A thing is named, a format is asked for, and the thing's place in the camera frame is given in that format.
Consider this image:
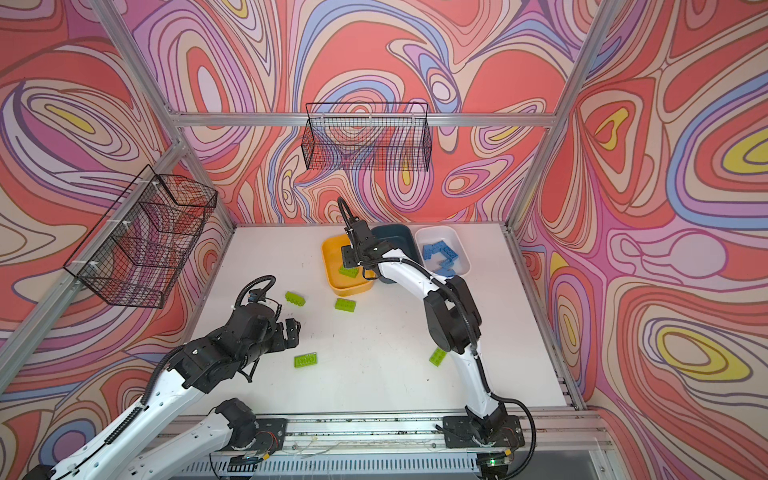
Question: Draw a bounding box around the green lego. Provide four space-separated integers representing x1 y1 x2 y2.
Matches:
429 347 447 367
293 352 318 369
338 267 359 278
284 291 306 307
334 298 357 313

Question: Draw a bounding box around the blue lego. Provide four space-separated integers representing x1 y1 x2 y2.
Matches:
435 259 457 277
422 240 459 261

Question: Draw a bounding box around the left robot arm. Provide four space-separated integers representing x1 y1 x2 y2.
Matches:
25 303 301 479

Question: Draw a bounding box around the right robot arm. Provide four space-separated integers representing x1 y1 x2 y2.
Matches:
341 216 536 451

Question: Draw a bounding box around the dark teal plastic bin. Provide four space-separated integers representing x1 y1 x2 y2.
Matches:
371 224 423 265

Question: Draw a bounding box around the yellow plastic bin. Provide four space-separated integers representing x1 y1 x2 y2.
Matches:
321 235 374 297

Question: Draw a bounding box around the white plastic bin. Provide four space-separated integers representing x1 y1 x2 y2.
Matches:
414 226 471 277

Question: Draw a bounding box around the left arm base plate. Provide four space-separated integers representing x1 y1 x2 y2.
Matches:
227 418 288 453

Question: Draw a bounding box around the black wire basket back wall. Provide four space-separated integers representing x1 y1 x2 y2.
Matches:
301 101 433 172

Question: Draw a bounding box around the black wire basket wall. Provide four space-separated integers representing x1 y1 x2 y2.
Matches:
301 101 433 172
63 166 218 309

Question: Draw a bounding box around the black wire basket left wall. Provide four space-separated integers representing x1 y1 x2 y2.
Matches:
63 166 218 309

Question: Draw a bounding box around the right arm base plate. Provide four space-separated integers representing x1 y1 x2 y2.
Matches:
436 415 526 451

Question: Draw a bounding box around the aluminium front rail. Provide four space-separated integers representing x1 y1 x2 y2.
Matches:
256 405 616 457

